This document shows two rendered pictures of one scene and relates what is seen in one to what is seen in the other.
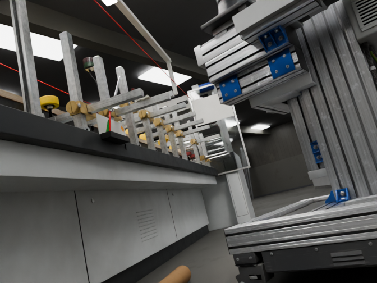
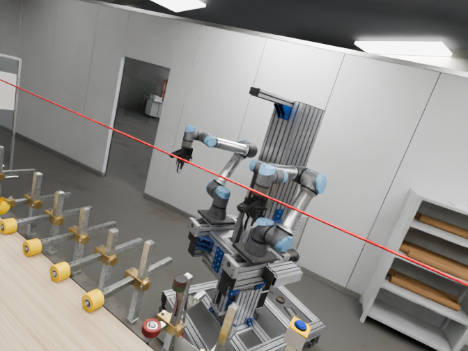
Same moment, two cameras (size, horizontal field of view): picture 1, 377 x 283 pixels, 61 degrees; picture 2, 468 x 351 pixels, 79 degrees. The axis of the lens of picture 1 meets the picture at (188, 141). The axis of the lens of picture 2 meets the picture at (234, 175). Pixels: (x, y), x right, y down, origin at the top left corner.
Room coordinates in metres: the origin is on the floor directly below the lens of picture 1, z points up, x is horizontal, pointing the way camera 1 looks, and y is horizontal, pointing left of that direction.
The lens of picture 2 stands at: (1.13, 1.40, 1.91)
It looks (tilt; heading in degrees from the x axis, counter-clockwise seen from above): 14 degrees down; 283
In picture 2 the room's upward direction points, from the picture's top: 16 degrees clockwise
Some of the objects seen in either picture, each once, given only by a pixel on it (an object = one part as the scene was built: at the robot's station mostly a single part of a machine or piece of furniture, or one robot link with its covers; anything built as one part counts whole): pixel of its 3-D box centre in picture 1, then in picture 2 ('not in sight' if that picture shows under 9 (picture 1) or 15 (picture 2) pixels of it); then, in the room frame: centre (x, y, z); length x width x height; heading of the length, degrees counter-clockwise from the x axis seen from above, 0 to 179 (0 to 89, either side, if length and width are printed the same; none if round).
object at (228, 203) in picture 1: (176, 163); not in sight; (4.39, 0.23, 0.95); 1.65 x 0.70 x 1.90; 77
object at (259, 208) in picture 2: not in sight; (257, 205); (1.29, 0.03, 1.46); 0.09 x 0.08 x 0.12; 53
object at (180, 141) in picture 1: (179, 137); (34, 206); (2.67, 0.06, 0.92); 0.03 x 0.03 x 0.48; 77
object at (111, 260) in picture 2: (146, 115); (106, 255); (1.96, 0.22, 0.94); 0.13 x 0.06 x 0.05; 167
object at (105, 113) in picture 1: (109, 114); (169, 324); (1.47, 0.34, 0.85); 0.13 x 0.06 x 0.05; 167
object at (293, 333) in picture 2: not in sight; (297, 334); (0.95, 0.45, 1.18); 0.07 x 0.07 x 0.08; 77
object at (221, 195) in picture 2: not in sight; (221, 196); (1.64, -0.61, 1.20); 0.13 x 0.12 x 0.14; 136
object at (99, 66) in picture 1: (105, 102); (175, 317); (1.45, 0.34, 0.90); 0.03 x 0.03 x 0.48; 77
